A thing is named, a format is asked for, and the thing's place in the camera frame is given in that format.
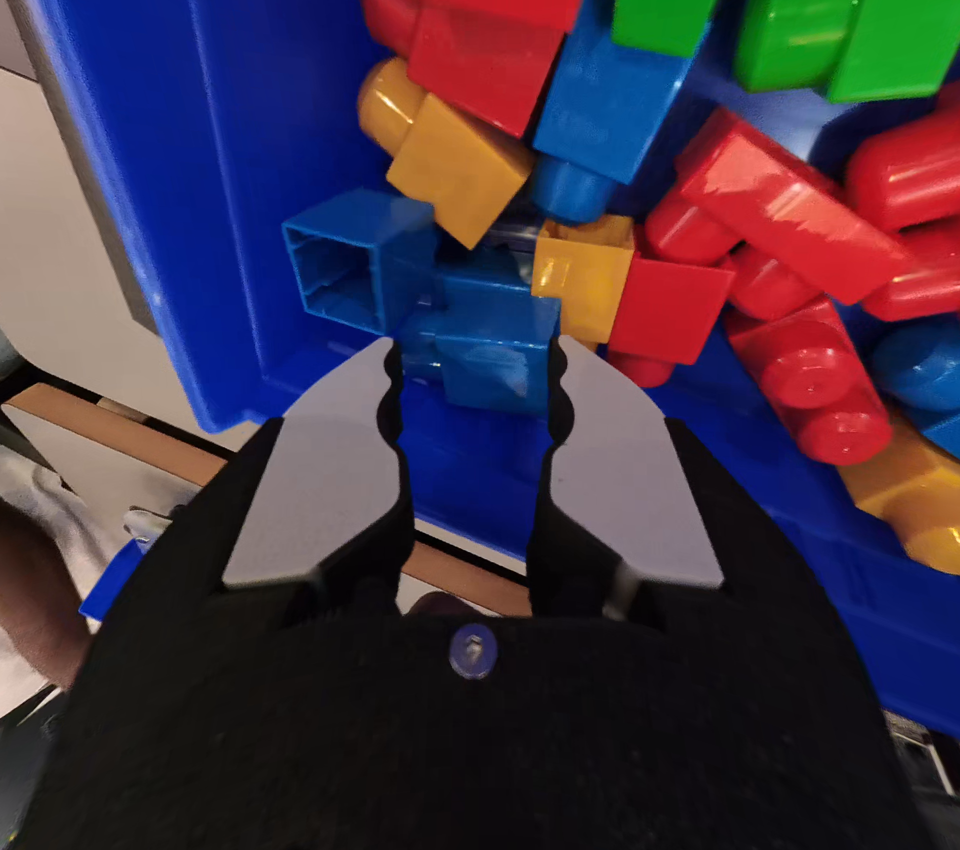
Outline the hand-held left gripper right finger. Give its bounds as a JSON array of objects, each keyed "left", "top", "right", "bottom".
[{"left": 527, "top": 336, "right": 727, "bottom": 619}]

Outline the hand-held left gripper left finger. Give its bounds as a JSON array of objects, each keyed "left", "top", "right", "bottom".
[{"left": 221, "top": 338, "right": 416, "bottom": 611}]

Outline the wooden table edge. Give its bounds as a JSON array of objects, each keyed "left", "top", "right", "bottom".
[{"left": 3, "top": 381, "right": 534, "bottom": 617}]

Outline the blue plastic storage bin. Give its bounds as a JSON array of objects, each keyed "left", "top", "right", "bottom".
[
  {"left": 78, "top": 539, "right": 153, "bottom": 622},
  {"left": 0, "top": 0, "right": 960, "bottom": 731}
]

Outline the person's left hand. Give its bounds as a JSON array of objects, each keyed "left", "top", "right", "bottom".
[{"left": 407, "top": 591, "right": 471, "bottom": 617}]

